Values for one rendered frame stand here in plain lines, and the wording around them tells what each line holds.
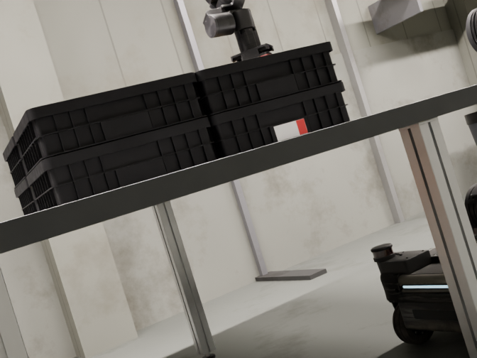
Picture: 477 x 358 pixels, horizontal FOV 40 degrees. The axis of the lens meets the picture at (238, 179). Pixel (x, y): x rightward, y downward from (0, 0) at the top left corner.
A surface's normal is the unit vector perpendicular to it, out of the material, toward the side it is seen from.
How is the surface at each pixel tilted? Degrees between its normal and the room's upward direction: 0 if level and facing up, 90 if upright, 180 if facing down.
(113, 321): 90
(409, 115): 90
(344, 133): 90
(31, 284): 90
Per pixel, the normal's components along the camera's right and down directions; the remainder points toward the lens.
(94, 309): 0.48, -0.14
